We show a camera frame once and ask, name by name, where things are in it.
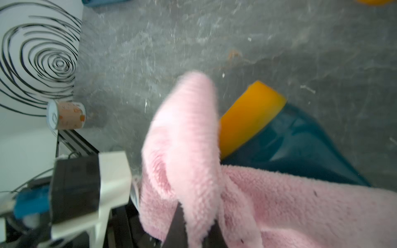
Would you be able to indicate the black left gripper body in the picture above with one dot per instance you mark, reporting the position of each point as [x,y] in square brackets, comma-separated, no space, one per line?
[130,229]

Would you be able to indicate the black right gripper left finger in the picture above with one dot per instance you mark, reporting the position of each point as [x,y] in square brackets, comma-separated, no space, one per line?
[176,229]

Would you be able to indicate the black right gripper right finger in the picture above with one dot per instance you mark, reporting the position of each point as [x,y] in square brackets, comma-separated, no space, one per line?
[214,238]

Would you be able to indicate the pink microfiber cloth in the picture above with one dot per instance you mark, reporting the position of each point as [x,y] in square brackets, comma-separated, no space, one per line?
[254,208]

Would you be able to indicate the green rubber boot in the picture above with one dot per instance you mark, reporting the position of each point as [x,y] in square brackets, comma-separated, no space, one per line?
[262,130]

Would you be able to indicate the beige rubber boot left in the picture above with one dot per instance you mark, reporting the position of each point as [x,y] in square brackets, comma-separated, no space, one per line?
[375,2]

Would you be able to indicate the copper tape roll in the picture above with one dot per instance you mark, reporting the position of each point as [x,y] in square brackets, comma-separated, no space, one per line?
[65,115]

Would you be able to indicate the teal rectangular tray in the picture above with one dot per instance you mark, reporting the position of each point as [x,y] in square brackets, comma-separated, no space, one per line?
[97,3]

